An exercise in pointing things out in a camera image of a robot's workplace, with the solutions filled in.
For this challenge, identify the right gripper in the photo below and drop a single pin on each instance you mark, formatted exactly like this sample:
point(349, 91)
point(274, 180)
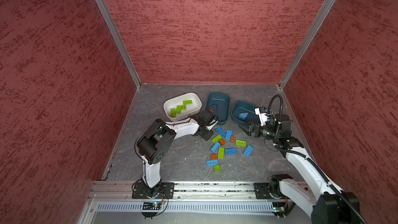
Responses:
point(251, 129)

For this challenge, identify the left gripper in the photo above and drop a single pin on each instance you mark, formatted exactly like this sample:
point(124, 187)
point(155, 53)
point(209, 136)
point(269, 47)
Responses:
point(206, 137)

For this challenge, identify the blue wedge lego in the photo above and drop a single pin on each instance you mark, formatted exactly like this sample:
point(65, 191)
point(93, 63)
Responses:
point(243, 116)

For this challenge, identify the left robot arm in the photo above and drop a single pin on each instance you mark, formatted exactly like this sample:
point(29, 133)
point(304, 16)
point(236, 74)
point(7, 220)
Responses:
point(156, 140)

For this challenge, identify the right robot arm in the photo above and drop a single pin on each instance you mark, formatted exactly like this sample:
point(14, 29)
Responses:
point(325, 202)

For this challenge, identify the middle teal container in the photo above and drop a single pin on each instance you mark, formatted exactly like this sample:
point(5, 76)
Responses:
point(220, 104)

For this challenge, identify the teal container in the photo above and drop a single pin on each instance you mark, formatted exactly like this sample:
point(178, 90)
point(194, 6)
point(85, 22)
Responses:
point(242, 106)
point(220, 104)

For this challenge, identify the right teal container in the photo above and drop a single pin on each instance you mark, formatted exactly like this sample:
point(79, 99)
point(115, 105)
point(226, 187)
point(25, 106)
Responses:
point(242, 106)

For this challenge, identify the blue studded lego upper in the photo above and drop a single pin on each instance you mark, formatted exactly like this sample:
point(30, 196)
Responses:
point(228, 135)

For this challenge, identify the white container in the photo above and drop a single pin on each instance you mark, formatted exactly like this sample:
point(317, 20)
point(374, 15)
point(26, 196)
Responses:
point(191, 109)

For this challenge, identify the blue lego bottom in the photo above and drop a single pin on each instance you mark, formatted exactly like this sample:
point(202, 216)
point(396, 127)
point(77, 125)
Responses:
point(212, 163)

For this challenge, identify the small green lego bottom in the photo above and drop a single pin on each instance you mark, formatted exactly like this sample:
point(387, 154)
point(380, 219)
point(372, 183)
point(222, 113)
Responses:
point(217, 168)

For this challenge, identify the right circuit board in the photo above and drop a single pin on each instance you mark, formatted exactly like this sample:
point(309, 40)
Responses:
point(279, 208)

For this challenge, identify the circuit board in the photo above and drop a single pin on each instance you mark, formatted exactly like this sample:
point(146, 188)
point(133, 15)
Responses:
point(279, 208)
point(152, 206)

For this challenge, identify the left circuit board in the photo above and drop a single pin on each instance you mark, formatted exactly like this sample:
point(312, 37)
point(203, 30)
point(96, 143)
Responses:
point(152, 206)

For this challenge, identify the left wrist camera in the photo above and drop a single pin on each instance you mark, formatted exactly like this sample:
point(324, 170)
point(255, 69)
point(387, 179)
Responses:
point(210, 125)

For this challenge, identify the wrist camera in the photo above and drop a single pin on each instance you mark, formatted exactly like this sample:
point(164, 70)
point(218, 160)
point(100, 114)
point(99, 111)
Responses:
point(263, 114)
point(210, 125)

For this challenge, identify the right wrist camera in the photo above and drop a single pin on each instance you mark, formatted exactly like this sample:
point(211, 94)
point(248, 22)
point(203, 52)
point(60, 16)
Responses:
point(263, 114)

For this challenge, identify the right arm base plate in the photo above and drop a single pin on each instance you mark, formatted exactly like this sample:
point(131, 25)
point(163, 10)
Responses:
point(268, 191)

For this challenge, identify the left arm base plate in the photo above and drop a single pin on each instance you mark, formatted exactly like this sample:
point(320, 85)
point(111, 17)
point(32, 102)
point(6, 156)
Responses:
point(160, 191)

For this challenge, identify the aluminium rail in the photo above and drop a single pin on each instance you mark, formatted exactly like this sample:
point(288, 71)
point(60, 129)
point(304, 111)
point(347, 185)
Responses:
point(225, 191)

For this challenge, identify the right frame post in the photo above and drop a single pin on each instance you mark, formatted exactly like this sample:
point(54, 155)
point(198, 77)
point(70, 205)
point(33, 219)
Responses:
point(315, 26)

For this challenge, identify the frame post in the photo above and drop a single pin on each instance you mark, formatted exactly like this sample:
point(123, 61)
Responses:
point(118, 41)
point(315, 26)

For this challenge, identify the left frame post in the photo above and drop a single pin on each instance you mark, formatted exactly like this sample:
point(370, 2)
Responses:
point(118, 41)

